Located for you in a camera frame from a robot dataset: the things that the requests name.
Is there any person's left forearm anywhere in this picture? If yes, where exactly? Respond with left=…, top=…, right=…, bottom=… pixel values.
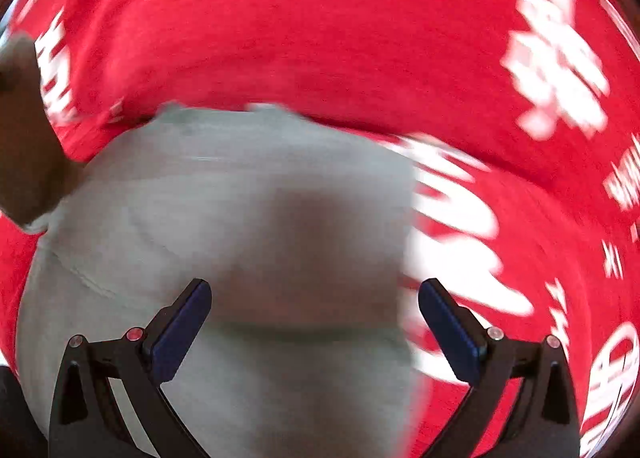
left=0, top=32, right=87, bottom=235

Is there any grey small garment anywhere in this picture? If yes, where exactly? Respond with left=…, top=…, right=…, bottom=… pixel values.
left=15, top=102, right=418, bottom=458

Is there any red blanket with white print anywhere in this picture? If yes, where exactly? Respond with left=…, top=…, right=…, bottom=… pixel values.
left=0, top=0, right=640, bottom=458

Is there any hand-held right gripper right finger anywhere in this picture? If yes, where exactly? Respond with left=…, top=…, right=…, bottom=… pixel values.
left=417, top=278, right=583, bottom=458

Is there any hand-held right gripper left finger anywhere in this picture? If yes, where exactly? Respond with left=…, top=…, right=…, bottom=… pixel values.
left=48, top=278, right=213, bottom=458

